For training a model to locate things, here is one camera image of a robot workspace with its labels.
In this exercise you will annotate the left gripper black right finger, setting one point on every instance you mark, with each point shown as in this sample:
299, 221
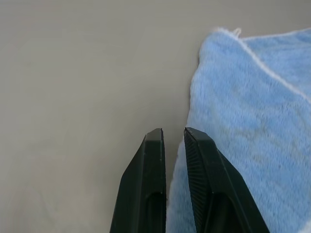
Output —
218, 194

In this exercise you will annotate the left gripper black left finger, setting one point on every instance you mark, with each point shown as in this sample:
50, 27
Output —
143, 184

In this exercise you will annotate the light blue towel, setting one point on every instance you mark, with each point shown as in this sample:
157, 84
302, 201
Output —
243, 109

